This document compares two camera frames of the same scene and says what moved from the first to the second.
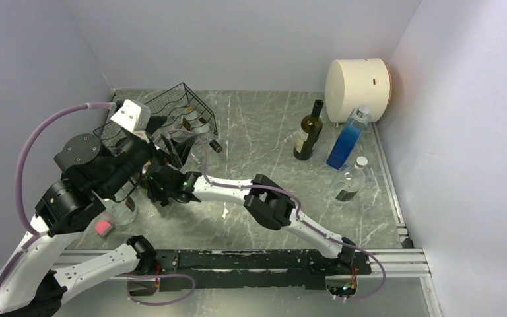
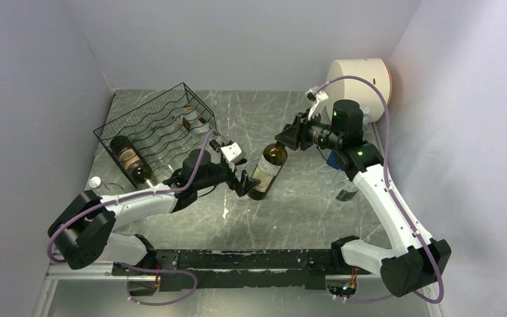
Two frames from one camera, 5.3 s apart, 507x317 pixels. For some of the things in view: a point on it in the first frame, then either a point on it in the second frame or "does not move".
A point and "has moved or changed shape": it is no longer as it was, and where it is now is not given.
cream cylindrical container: (352, 82) does not move
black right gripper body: (159, 193) → (307, 132)
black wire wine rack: (182, 111) does not move
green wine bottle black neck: (310, 129) has moved or changed shape
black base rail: (245, 270) does not move
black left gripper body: (142, 152) → (221, 174)
